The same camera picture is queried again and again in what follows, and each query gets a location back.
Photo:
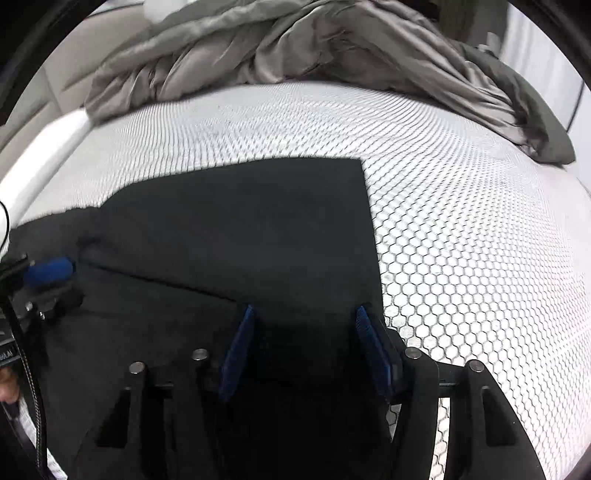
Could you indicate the beige upholstered headboard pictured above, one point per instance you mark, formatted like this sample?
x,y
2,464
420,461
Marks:
x,y
62,83

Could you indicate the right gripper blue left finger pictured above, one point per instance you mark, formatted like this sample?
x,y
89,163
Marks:
x,y
234,361

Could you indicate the black pants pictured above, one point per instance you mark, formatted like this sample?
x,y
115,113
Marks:
x,y
167,267

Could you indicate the person's left hand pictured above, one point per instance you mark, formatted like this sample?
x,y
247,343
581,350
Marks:
x,y
9,386

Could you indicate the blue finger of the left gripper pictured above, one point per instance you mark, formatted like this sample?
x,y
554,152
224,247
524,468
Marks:
x,y
51,272

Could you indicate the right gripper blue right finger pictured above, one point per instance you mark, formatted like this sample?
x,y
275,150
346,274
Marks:
x,y
373,334

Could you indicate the white pillow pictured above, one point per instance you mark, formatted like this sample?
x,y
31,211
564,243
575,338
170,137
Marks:
x,y
39,162

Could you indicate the honeycomb patterned mattress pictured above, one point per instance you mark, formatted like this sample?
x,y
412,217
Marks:
x,y
483,252

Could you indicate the grey rumpled duvet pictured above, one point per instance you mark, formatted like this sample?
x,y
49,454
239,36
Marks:
x,y
380,45

